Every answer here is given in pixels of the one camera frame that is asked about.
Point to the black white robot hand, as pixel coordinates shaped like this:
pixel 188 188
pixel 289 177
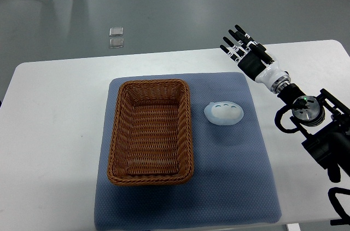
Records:
pixel 257 64

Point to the light blue plush toy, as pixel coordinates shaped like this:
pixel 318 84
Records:
pixel 223 113

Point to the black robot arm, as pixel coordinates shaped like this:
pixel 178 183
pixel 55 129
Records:
pixel 322 119

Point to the brown wicker basket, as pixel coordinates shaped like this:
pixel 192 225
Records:
pixel 151 142

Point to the upper metal floor plate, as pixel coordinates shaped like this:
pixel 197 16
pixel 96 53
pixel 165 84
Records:
pixel 116 31

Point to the metal floor plate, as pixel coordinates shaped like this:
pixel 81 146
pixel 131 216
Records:
pixel 116 43
pixel 116 31

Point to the lower metal floor plate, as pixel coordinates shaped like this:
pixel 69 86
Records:
pixel 116 43

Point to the blue quilted mat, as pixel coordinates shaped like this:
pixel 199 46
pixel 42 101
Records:
pixel 232 183

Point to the black table bracket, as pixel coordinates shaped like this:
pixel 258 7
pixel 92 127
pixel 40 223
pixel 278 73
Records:
pixel 339 222

